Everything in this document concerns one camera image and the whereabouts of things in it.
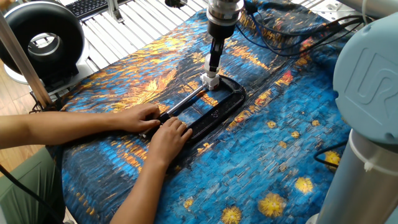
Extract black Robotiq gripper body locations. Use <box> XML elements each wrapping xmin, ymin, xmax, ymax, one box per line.
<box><xmin>206</xmin><ymin>14</ymin><xmax>238</xmax><ymax>45</ymax></box>

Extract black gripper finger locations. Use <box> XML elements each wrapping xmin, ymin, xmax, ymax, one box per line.
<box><xmin>216</xmin><ymin>40</ymin><xmax>226</xmax><ymax>70</ymax></box>
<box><xmin>208</xmin><ymin>40</ymin><xmax>218</xmax><ymax>73</ymax></box>

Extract white light bulb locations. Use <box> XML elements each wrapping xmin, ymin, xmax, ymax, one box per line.
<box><xmin>203</xmin><ymin>60</ymin><xmax>220</xmax><ymax>79</ymax></box>

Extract black C-clamp with metal screw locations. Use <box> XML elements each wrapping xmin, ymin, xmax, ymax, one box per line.
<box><xmin>148</xmin><ymin>75</ymin><xmax>247</xmax><ymax>147</ymax></box>

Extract person's right forearm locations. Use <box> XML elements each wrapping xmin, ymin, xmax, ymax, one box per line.
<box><xmin>103</xmin><ymin>159</ymin><xmax>175</xmax><ymax>224</ymax></box>

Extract person's left forearm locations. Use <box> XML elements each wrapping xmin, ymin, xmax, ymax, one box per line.
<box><xmin>0</xmin><ymin>112</ymin><xmax>125</xmax><ymax>149</ymax></box>

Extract white bulb socket block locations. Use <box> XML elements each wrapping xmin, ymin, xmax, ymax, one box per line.
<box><xmin>200</xmin><ymin>72</ymin><xmax>222</xmax><ymax>91</ymax></box>

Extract person's right hand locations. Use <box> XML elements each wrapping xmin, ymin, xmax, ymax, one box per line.
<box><xmin>144</xmin><ymin>117</ymin><xmax>195</xmax><ymax>169</ymax></box>

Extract person's left hand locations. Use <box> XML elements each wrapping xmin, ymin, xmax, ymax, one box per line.
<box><xmin>112</xmin><ymin>103</ymin><xmax>162</xmax><ymax>136</ymax></box>

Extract black keyboard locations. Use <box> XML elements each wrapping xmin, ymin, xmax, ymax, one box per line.
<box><xmin>64</xmin><ymin>0</ymin><xmax>136</xmax><ymax>19</ymax></box>

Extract starry night print tablecloth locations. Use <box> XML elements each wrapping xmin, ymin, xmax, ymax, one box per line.
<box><xmin>45</xmin><ymin>0</ymin><xmax>374</xmax><ymax>224</ymax></box>

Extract black round fan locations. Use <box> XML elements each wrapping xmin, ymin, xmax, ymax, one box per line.
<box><xmin>0</xmin><ymin>0</ymin><xmax>86</xmax><ymax>86</ymax></box>

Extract green trousers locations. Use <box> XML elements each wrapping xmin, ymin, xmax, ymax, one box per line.
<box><xmin>0</xmin><ymin>145</ymin><xmax>67</xmax><ymax>224</ymax></box>

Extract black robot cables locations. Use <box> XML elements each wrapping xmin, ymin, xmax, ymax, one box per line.
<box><xmin>238</xmin><ymin>3</ymin><xmax>374</xmax><ymax>60</ymax></box>

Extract aluminium upright post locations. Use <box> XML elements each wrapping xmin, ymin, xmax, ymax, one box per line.
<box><xmin>0</xmin><ymin>11</ymin><xmax>55</xmax><ymax>108</ymax></box>

